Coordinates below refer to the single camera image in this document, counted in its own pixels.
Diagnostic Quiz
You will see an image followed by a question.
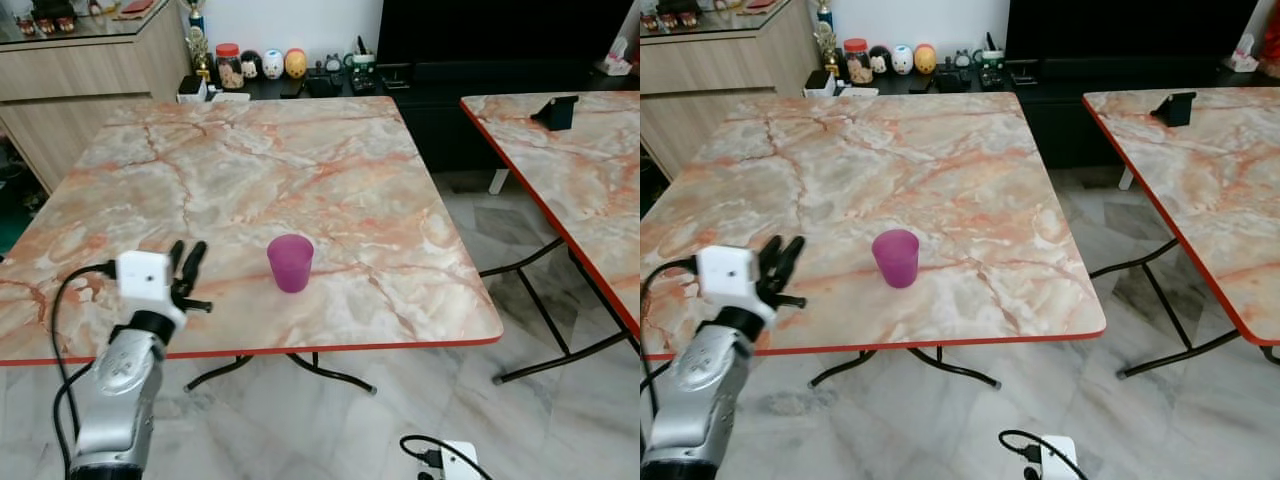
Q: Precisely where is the purple plastic cup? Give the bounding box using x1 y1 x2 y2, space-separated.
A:
267 234 315 294
872 229 921 289

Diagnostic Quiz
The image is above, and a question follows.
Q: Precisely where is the light wooden cabinet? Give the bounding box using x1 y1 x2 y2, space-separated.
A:
640 0 821 183
0 0 193 193

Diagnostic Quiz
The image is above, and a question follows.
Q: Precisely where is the red-lidded glass jar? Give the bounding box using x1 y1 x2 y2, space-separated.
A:
215 43 245 91
843 38 872 86

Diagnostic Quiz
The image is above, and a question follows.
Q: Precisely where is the gold trophy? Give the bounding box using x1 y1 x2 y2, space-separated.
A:
814 0 841 78
186 0 213 83

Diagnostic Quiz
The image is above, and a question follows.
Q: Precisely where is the pink white small toy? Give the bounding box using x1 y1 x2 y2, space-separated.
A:
603 32 635 77
1230 33 1260 74

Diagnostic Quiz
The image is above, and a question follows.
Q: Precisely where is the black phone stand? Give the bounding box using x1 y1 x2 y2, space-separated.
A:
1150 91 1198 128
530 95 580 133

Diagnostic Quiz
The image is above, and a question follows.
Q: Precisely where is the green and black gadget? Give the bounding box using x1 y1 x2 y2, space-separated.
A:
346 38 379 95
976 32 1007 89

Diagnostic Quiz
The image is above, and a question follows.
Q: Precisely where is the dark television console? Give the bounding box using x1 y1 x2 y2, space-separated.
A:
180 62 641 173

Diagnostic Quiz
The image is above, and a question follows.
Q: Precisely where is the black television screen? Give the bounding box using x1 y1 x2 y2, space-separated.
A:
377 0 641 69
1005 0 1261 63

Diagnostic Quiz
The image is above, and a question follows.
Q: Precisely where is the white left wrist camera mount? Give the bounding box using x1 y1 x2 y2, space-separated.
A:
115 251 188 324
695 246 768 319

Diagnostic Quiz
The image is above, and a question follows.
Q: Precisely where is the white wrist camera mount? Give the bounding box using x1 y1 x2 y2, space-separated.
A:
1038 435 1081 480
115 251 188 324
438 440 483 480
695 246 768 319

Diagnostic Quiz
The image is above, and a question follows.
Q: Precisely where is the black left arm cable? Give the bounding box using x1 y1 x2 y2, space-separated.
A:
640 257 699 421
50 261 119 473

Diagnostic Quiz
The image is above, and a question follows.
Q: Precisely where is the black metal table leg frame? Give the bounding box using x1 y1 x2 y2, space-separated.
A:
478 237 633 386
184 350 379 395
808 345 1002 390
1088 237 1280 380

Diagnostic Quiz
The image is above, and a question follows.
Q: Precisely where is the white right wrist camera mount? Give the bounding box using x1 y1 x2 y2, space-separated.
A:
438 440 483 480
1038 435 1081 480

